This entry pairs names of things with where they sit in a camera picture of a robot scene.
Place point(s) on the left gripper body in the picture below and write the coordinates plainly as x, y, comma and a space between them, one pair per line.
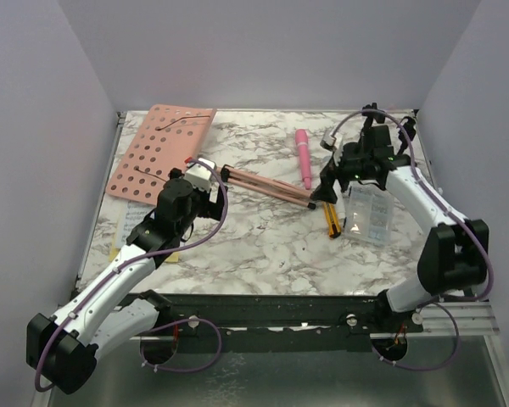
207, 208

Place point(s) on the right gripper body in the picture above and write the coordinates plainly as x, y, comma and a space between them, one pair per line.
337, 168

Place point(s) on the black microphone stand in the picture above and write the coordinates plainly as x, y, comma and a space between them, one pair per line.
407, 135
372, 115

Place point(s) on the pink microphone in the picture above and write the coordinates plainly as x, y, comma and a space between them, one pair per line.
302, 145

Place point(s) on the yellow sheet music page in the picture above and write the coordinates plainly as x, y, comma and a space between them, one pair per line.
172, 259

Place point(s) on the pink tripod music stand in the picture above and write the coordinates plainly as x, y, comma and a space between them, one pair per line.
154, 142

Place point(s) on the white sheet music page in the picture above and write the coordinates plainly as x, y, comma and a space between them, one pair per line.
131, 215

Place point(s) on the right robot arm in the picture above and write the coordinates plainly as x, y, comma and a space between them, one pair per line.
453, 257

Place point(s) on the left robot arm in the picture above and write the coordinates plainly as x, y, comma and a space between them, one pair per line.
65, 347

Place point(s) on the yellow utility knife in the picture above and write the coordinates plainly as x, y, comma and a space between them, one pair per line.
334, 227

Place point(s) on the clear plastic compartment box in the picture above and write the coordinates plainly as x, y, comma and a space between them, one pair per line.
368, 214

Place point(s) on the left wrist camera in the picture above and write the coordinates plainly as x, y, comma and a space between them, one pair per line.
199, 176

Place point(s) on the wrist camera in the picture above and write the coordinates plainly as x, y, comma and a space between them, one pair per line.
199, 176
330, 141

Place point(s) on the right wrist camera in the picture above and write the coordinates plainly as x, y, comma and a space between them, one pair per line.
330, 141

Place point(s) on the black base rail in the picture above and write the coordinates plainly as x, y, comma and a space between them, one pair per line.
275, 324

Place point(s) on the aluminium frame rail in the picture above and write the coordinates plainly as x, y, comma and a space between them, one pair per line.
472, 319

